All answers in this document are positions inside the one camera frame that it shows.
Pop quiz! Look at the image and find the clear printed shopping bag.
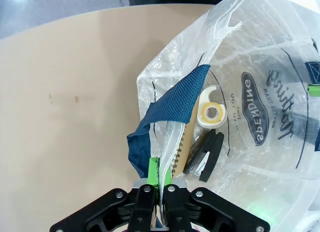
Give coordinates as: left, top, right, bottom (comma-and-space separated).
126, 0, 320, 232

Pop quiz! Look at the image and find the black stapler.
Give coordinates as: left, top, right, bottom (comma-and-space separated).
182, 131, 224, 184

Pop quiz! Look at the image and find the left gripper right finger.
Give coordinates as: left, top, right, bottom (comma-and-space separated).
163, 167, 271, 232

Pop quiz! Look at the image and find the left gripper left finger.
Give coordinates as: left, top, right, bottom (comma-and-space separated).
49, 156, 161, 232

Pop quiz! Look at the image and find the wooden ruler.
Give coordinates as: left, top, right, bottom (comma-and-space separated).
170, 108, 201, 178

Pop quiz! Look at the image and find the white tape dispenser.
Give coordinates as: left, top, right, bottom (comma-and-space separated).
196, 84, 227, 129

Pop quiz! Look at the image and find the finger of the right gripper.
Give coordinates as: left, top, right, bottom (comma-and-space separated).
306, 84, 320, 97

